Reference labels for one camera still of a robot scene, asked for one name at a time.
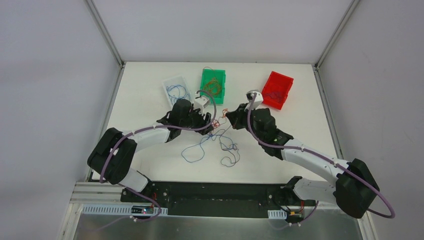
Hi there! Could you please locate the purple wire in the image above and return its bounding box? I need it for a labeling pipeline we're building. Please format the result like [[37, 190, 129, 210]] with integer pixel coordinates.
[[264, 91, 286, 104]]

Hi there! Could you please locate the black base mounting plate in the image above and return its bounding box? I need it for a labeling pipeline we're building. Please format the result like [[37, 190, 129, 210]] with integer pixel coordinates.
[[120, 181, 302, 219]]

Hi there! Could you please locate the coloured wire bundle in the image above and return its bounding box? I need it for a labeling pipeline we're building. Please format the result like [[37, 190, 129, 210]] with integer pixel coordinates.
[[180, 108, 241, 168]]

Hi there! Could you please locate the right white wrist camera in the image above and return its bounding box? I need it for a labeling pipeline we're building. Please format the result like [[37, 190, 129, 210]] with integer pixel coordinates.
[[246, 90, 264, 109]]

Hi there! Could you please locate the green plastic bin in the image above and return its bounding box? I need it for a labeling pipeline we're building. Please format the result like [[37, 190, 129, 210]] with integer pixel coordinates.
[[200, 67, 226, 105]]

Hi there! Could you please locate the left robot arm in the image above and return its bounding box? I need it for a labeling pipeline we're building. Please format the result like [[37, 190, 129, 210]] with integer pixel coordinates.
[[87, 99, 214, 203]]

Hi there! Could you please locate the white plastic bin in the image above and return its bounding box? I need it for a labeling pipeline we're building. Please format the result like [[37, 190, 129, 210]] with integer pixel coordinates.
[[161, 75, 193, 109]]

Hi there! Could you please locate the blue wire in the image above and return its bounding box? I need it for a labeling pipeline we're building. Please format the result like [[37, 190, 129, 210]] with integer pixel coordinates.
[[165, 84, 191, 104]]

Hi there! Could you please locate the orange wire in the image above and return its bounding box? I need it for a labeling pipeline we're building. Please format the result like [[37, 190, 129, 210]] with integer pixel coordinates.
[[202, 66, 223, 99]]

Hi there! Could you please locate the red plastic bin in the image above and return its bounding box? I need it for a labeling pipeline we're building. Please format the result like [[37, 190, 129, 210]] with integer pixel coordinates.
[[261, 71, 294, 110]]

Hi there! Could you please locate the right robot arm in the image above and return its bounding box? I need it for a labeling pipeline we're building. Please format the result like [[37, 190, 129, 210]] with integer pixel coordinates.
[[226, 103, 380, 219]]

